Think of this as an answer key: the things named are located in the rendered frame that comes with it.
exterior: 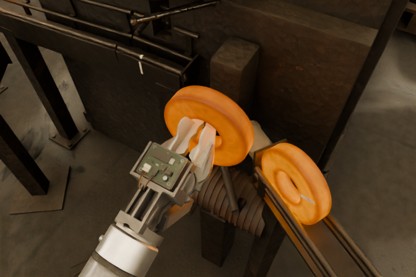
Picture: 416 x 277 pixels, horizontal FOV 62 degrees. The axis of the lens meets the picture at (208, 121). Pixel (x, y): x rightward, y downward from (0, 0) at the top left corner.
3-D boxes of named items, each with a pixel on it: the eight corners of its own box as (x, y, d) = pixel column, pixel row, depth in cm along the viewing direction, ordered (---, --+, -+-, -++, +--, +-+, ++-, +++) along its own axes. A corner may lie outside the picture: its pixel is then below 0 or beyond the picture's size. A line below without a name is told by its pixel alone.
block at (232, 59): (226, 102, 97) (231, 30, 78) (252, 112, 94) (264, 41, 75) (207, 128, 91) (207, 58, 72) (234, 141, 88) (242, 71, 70)
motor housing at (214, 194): (209, 225, 132) (210, 146, 90) (262, 255, 125) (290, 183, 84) (192, 256, 125) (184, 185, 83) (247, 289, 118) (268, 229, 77)
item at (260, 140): (257, 134, 80) (259, 116, 76) (279, 162, 75) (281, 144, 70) (234, 143, 79) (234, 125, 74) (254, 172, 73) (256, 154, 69)
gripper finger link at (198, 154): (226, 107, 51) (195, 161, 48) (228, 123, 56) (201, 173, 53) (207, 99, 52) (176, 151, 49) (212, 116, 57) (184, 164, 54)
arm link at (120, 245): (150, 278, 49) (104, 249, 51) (166, 247, 50) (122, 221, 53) (134, 277, 42) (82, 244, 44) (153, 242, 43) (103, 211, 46)
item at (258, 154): (280, 170, 77) (286, 138, 69) (281, 172, 77) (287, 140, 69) (251, 182, 75) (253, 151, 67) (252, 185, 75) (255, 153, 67)
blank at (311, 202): (283, 197, 75) (270, 204, 73) (266, 133, 69) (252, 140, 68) (339, 230, 61) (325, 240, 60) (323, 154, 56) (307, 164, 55)
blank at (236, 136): (167, 73, 56) (155, 85, 54) (257, 101, 50) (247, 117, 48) (179, 135, 67) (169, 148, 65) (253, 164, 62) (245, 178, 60)
